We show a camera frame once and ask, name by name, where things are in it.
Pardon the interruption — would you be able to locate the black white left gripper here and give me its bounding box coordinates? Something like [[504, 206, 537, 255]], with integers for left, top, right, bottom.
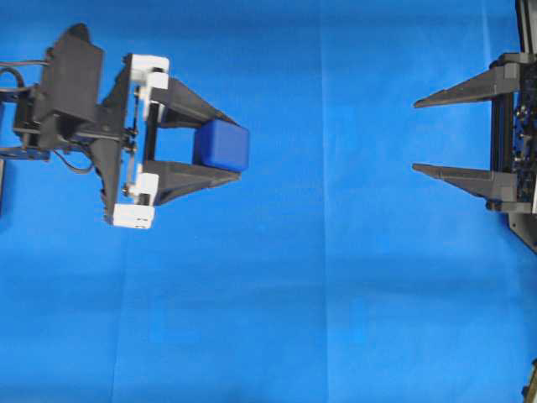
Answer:
[[94, 54, 241, 229]]

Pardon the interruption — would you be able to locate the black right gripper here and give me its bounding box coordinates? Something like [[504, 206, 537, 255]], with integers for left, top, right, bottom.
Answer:
[[412, 53, 536, 251]]

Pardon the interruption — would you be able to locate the blue block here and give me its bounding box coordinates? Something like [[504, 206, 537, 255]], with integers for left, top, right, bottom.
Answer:
[[192, 119, 250, 172]]

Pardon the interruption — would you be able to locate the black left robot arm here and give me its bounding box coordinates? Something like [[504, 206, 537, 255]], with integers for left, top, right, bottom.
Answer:
[[1, 54, 250, 229]]

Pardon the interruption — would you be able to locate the blue table mat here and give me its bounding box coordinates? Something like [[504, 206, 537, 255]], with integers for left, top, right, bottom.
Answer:
[[1, 1, 536, 402]]

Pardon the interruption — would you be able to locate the black aluminium frame rail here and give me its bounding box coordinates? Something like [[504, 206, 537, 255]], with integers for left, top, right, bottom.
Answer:
[[515, 0, 537, 54]]

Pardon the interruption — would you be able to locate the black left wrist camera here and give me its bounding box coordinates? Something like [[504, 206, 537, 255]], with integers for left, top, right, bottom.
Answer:
[[34, 23, 104, 123]]

